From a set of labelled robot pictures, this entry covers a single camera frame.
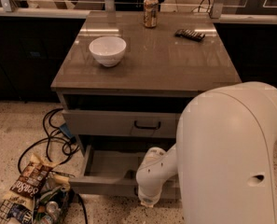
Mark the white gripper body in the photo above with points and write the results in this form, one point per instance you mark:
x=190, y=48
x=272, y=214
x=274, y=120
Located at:
x=148, y=198

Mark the grey drawer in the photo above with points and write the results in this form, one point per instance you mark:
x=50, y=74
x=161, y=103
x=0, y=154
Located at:
x=121, y=173
x=120, y=123

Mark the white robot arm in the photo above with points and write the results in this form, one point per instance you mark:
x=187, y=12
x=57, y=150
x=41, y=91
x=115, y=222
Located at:
x=222, y=156

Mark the grey top drawer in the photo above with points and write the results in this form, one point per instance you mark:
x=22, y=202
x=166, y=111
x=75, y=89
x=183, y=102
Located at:
x=120, y=123

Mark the grey three-drawer cabinet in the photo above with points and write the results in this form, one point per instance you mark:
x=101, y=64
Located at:
x=159, y=73

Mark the silver can in basket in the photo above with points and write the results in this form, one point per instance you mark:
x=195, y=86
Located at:
x=53, y=210

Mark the blue power plug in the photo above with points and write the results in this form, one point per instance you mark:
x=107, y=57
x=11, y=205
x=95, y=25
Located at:
x=66, y=132

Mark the brown sea salt chip bag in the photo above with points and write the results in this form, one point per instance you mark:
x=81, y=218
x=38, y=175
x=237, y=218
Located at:
x=30, y=182

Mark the blue snack bag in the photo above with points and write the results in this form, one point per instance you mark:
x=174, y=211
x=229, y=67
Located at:
x=21, y=213

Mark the white ceramic bowl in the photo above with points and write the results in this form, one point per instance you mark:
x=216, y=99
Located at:
x=108, y=50

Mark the black chocolate bar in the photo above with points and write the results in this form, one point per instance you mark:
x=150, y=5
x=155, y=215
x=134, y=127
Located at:
x=190, y=34

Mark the orange drink can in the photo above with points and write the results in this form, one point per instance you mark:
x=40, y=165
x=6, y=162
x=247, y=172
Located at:
x=151, y=9

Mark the black wire basket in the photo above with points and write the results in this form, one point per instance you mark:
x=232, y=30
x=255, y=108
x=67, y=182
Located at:
x=62, y=195

